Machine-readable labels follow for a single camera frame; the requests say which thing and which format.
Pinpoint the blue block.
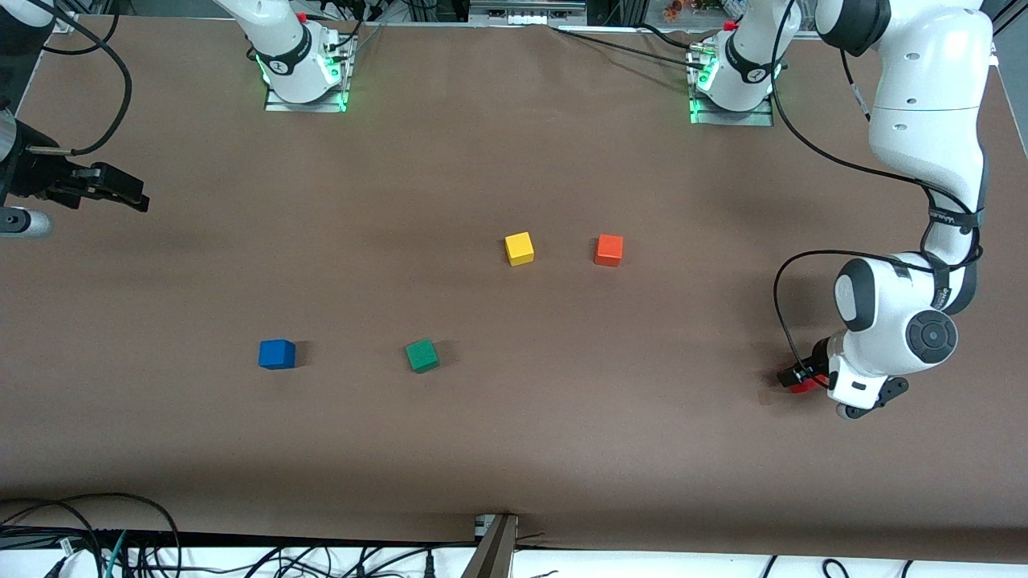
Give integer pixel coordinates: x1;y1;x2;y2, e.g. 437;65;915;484
258;339;297;371

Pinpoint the green block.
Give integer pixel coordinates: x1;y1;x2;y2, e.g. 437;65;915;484
405;338;441;374

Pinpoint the grey power strip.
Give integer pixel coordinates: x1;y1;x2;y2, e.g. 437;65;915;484
469;0;589;26

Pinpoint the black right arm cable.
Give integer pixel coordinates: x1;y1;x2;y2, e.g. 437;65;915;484
27;0;134;157

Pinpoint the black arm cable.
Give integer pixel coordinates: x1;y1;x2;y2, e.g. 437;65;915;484
27;0;134;157
769;0;985;378

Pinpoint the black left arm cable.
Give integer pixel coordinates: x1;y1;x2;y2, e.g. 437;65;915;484
769;0;985;378

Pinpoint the black looped floor cable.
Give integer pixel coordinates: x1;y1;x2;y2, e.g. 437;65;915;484
0;492;184;578

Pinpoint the green floor cable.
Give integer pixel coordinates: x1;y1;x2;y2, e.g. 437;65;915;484
102;530;129;578

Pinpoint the black base supply cable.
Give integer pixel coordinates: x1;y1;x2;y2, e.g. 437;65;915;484
553;24;712;71

